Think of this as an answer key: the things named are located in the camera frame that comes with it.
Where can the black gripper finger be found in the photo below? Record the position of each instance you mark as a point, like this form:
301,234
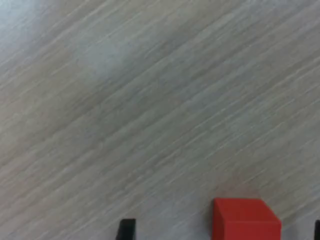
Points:
127,230
318,231

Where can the red cube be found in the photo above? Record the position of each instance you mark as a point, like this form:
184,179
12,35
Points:
245,220

